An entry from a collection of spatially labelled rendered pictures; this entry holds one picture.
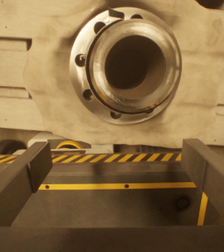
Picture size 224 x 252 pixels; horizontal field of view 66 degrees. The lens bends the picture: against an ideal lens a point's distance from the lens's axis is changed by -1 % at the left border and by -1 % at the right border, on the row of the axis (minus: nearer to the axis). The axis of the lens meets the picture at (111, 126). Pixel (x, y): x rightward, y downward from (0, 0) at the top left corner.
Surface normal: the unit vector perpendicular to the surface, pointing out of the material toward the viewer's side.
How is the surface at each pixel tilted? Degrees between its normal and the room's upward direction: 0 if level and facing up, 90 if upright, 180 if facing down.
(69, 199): 0
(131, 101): 0
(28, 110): 0
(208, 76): 58
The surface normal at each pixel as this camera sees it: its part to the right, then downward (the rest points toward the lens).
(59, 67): 0.87, 0.17
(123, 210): -0.02, 0.29
